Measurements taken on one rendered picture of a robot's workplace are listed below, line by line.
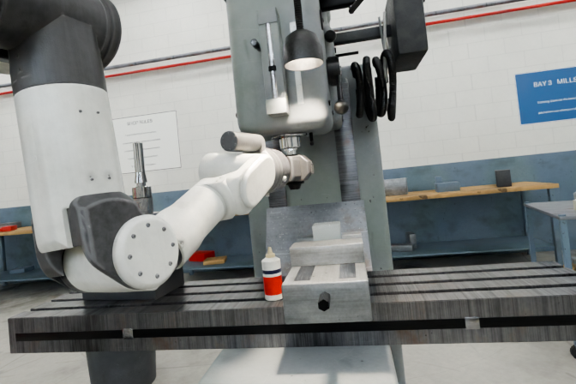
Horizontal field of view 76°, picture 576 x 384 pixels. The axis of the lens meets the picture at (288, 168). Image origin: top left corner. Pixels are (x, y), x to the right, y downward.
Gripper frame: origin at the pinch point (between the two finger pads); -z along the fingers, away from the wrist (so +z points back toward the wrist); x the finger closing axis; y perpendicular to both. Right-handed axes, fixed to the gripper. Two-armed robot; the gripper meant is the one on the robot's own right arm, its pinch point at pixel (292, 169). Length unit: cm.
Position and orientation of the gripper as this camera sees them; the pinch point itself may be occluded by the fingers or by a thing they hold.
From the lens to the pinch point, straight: 84.7
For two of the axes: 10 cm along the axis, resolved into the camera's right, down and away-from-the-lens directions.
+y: 1.0, 9.9, -0.3
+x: -9.0, 1.0, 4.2
